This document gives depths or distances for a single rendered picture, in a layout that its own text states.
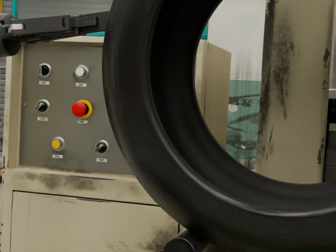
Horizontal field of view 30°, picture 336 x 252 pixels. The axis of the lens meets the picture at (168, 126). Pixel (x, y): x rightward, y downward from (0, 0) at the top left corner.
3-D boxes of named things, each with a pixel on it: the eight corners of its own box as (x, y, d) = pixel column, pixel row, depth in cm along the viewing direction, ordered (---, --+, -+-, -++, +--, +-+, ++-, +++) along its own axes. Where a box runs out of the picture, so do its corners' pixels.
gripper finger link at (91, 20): (69, 20, 104) (62, 18, 101) (97, 16, 103) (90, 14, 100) (70, 29, 104) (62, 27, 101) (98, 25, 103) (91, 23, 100)
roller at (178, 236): (211, 224, 124) (211, 201, 124) (234, 225, 123) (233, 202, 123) (162, 269, 91) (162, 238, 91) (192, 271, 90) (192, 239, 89)
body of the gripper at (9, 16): (-24, 11, 105) (26, 4, 102) (2, 18, 113) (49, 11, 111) (-20, 56, 105) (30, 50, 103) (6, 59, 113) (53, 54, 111)
